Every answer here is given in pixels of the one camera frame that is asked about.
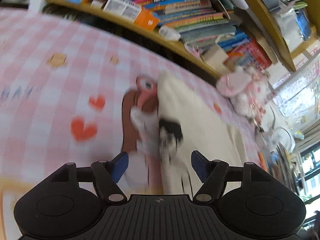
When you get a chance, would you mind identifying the cream white t-shirt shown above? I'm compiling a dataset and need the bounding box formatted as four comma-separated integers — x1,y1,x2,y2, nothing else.
157,73,248,197

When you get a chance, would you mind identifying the pink brown plush toy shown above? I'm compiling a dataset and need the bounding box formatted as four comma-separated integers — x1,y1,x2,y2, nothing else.
121,75,161,193

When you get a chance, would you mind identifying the pink checkered tablecloth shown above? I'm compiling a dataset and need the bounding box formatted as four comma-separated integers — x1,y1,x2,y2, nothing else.
0,7,263,240

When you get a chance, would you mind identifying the small cardboard box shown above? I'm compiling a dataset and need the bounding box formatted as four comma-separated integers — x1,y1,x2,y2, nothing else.
202,44,231,75

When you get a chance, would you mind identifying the white crumpled packet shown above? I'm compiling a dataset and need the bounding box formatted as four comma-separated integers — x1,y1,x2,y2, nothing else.
158,25,181,41

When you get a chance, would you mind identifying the row of colourful books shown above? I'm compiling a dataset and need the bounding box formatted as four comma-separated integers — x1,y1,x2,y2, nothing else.
49,0,273,71

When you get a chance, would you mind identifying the wooden bookshelf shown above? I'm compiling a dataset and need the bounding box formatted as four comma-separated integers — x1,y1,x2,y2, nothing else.
46,0,319,76

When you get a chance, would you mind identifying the lying white orange box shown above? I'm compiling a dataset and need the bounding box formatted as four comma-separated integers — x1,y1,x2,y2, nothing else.
103,0,160,31

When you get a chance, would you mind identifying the small white eraser block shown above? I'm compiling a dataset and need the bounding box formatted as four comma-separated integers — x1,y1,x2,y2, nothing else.
91,0,106,9

